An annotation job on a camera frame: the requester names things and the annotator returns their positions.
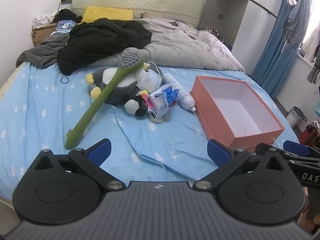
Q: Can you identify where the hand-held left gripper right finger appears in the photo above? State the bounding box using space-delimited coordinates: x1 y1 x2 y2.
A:
195 139 288 190

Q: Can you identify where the dark curtain rail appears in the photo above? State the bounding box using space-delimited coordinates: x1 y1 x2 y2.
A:
250 0 278 18

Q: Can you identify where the small panda plush toy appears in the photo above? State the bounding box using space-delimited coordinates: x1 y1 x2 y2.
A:
124 96 149 117

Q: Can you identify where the white hanging garment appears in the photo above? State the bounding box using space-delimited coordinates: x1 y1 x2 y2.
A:
304 27 320 63

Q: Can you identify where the grey-blue hanging shirt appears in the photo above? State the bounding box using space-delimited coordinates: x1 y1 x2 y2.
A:
282 0 312 53

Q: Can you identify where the blue face mask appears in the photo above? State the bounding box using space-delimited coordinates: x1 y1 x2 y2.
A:
136 61 164 92

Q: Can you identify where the red box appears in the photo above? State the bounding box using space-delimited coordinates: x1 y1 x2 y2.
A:
299 121 320 145

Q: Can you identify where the blue cartoon printed bag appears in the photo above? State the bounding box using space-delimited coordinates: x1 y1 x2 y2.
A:
55 19 75 33

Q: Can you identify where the brown cardboard carton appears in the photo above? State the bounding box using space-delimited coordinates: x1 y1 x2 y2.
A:
31 22 60 47

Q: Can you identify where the dark grey blanket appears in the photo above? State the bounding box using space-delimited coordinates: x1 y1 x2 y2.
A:
16 33 73 69

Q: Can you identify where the black clothing pile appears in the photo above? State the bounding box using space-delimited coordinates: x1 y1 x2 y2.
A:
57 18 153 75

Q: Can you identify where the grey penguin plush toy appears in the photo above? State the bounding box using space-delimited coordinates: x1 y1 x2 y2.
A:
86 65 150 105

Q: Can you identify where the green long-handled bath brush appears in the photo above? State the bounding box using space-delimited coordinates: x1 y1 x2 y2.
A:
65 48 145 149

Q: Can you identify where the blue curtain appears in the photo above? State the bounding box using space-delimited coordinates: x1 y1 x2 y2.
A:
251 0 315 98

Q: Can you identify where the grey duvet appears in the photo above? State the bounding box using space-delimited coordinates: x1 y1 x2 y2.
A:
87 17 245 72

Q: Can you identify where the person's right forearm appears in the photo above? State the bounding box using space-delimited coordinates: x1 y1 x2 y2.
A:
300 214 320 234

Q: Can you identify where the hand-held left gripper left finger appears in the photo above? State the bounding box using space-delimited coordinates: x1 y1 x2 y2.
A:
32 138 125 190

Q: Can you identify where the yellow pillow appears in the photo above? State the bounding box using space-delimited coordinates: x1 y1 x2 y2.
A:
81 7 135 23

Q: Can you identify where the blue printed plastic bag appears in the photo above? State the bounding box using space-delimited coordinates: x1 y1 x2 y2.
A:
150 85 181 110

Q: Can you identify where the clear plastic bag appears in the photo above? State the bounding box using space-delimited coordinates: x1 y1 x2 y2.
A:
147 92 170 119

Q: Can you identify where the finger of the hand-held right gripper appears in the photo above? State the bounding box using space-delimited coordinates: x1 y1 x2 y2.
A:
255 142 300 166
283 141 320 159

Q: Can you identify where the orange cardboard box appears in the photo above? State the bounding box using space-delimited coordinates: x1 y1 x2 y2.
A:
190 75 285 149

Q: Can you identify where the light blue bed sheet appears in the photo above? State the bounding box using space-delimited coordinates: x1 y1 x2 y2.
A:
0 61 300 200

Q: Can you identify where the cream padded headboard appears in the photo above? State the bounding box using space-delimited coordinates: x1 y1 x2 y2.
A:
72 0 206 28

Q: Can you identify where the black garment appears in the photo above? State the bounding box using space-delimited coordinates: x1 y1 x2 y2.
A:
51 9 83 24

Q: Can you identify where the row of cosmetic bottles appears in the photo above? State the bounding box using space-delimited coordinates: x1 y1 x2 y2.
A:
205 25 227 43

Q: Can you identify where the clear tape roll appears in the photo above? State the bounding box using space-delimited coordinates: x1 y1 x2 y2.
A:
147 111 167 123

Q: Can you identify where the white crumpled cloth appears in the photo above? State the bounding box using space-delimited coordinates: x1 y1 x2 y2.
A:
32 10 59 28

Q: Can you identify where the white spray bottle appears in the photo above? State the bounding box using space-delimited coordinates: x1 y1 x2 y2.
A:
162 73 197 112

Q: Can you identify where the white trash bin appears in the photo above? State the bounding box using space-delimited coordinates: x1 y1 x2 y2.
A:
286 106 307 128

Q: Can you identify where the striped hanging garment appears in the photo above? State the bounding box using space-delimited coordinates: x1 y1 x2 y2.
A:
307 65 320 84

